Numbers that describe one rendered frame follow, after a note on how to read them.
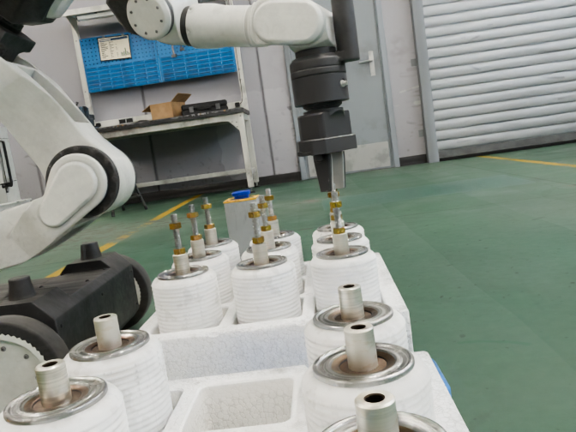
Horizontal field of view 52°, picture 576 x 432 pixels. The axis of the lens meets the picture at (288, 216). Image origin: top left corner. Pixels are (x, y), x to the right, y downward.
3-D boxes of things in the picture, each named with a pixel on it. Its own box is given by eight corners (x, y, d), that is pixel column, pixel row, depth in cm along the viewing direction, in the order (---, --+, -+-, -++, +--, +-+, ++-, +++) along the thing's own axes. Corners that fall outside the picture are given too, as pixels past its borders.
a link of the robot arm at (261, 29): (321, 44, 86) (237, 43, 91) (336, 50, 95) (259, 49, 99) (322, -3, 85) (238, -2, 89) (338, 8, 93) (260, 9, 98)
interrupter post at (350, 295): (341, 325, 54) (336, 291, 54) (339, 317, 56) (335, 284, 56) (367, 322, 54) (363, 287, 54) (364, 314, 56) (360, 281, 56)
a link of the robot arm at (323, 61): (283, 81, 90) (273, 6, 89) (304, 84, 100) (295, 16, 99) (355, 69, 86) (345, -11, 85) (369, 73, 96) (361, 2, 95)
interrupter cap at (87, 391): (-17, 435, 42) (-19, 425, 41) (33, 389, 49) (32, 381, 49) (86, 423, 41) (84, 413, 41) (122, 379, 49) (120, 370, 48)
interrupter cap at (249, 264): (241, 275, 81) (240, 270, 81) (232, 266, 88) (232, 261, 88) (293, 265, 83) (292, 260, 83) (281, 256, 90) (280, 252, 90)
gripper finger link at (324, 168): (320, 191, 95) (315, 153, 94) (336, 190, 93) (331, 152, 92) (314, 193, 94) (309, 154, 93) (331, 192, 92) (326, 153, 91)
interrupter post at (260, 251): (255, 268, 84) (252, 246, 84) (252, 265, 86) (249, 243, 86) (272, 265, 85) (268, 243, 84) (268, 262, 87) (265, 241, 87)
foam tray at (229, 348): (146, 465, 83) (123, 344, 80) (201, 360, 121) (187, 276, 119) (423, 436, 80) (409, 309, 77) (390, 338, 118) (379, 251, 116)
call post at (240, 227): (244, 345, 126) (223, 203, 122) (249, 334, 133) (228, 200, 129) (277, 341, 126) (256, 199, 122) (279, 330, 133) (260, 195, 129)
